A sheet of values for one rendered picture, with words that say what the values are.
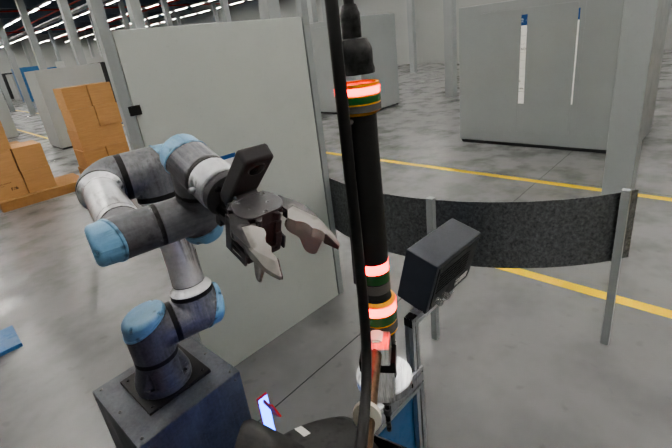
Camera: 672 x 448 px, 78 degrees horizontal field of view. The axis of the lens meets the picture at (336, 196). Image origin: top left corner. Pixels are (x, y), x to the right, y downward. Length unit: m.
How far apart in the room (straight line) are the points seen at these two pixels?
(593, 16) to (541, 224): 4.29
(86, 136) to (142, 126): 6.37
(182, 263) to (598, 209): 2.06
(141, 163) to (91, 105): 7.47
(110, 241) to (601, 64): 6.12
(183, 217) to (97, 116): 7.87
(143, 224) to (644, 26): 4.30
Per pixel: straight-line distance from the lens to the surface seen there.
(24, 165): 7.97
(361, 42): 0.39
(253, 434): 0.60
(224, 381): 1.31
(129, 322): 1.25
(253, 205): 0.58
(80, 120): 8.51
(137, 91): 2.19
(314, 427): 0.93
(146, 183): 1.11
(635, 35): 4.58
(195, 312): 1.24
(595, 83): 6.45
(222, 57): 2.39
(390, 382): 0.52
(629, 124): 4.68
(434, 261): 1.23
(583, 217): 2.52
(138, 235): 0.74
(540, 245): 2.51
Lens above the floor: 1.86
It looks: 21 degrees down
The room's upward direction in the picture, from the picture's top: 7 degrees counter-clockwise
